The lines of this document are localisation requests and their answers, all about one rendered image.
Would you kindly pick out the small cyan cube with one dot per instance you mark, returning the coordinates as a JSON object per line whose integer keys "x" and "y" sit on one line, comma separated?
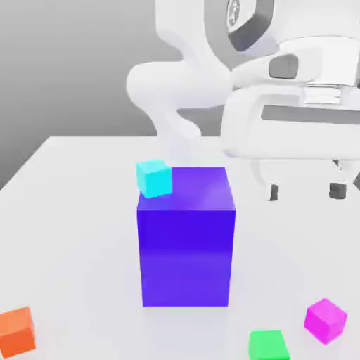
{"x": 154, "y": 180}

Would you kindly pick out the small magenta cube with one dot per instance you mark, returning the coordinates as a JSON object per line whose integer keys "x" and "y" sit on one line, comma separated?
{"x": 324, "y": 320}

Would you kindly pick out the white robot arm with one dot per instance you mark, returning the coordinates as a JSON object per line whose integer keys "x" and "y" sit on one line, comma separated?
{"x": 180, "y": 84}

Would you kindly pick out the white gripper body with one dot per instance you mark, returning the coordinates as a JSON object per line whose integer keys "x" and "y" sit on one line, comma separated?
{"x": 244, "y": 135}

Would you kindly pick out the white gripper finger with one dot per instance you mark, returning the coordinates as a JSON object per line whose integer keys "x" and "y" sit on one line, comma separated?
{"x": 337, "y": 190}
{"x": 260, "y": 180}

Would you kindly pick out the small green cube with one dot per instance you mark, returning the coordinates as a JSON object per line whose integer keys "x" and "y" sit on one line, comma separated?
{"x": 267, "y": 346}

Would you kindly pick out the small orange cube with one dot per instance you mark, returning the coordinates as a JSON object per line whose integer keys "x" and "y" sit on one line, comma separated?
{"x": 15, "y": 333}

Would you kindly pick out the large purple box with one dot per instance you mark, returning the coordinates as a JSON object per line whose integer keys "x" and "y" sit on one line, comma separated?
{"x": 185, "y": 253}

